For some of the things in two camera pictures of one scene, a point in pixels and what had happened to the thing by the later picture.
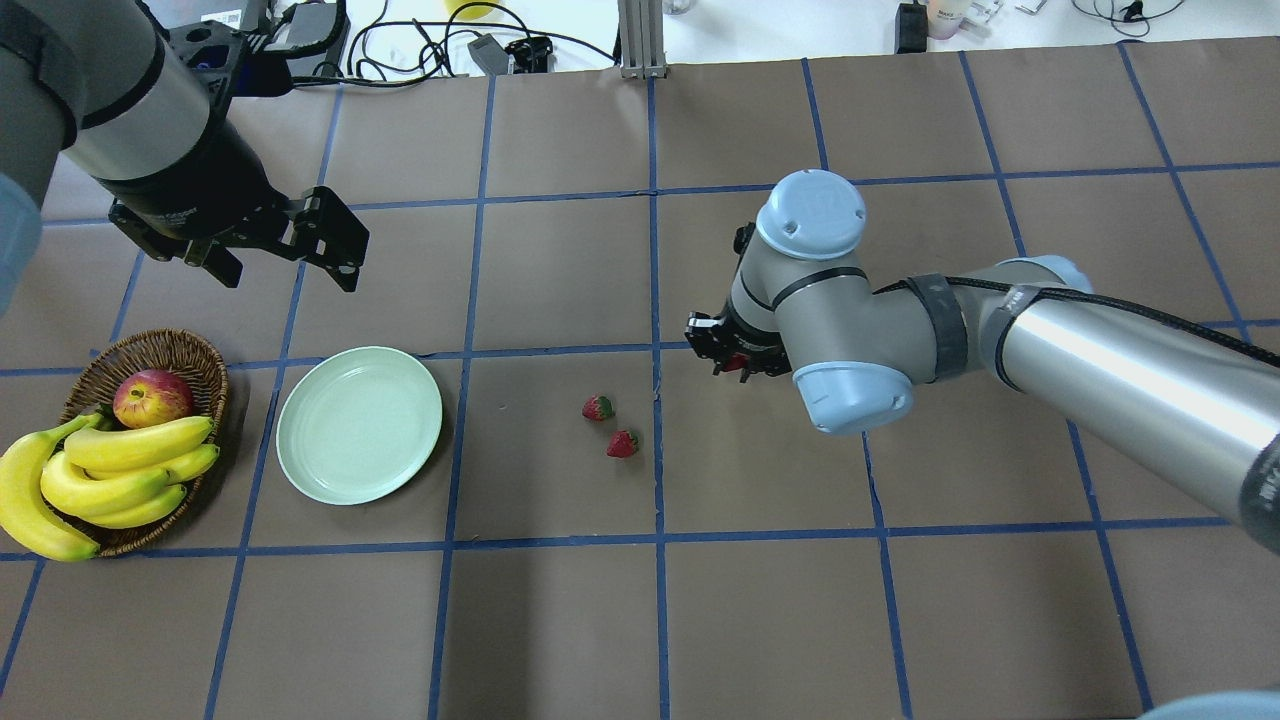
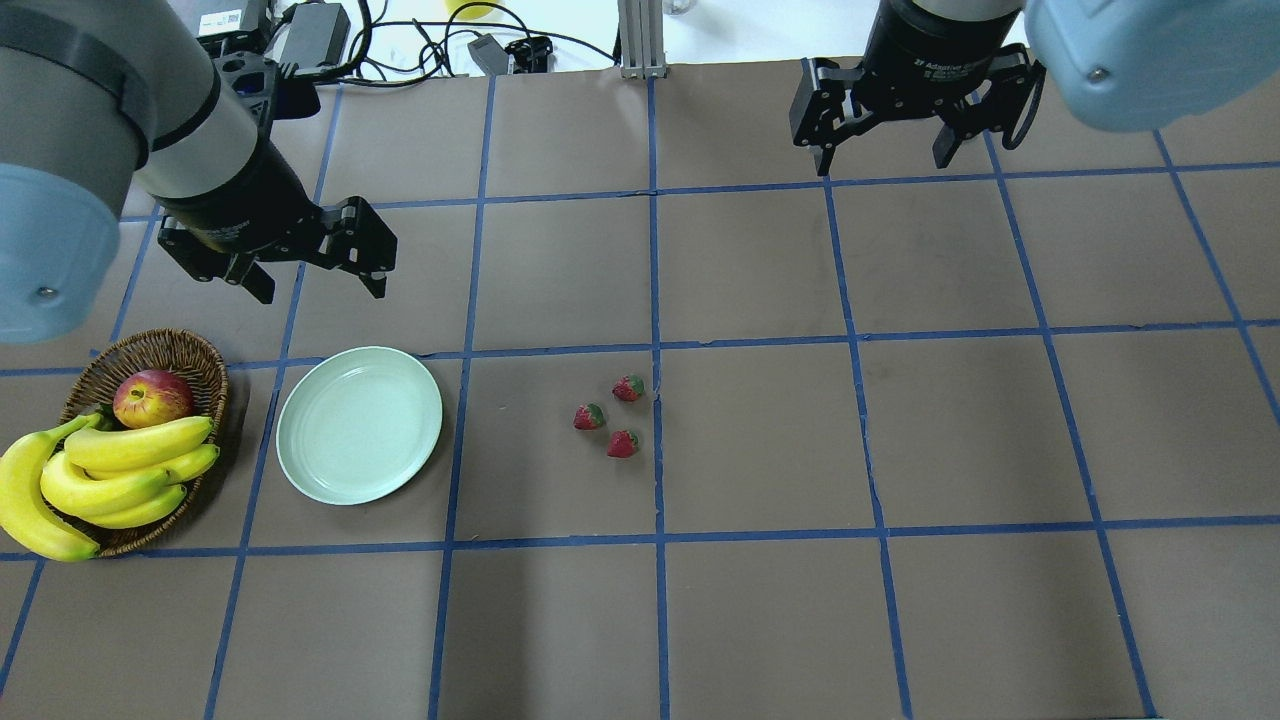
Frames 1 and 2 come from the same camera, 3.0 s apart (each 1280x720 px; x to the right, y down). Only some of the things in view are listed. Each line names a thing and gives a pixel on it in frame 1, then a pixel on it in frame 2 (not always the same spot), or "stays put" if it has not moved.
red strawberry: x=737 y=361 → x=629 y=388
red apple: x=150 y=396 stays put
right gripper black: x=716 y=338 → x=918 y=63
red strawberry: x=623 y=444 stays put
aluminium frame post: x=642 y=40 stays put
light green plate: x=358 y=425 stays put
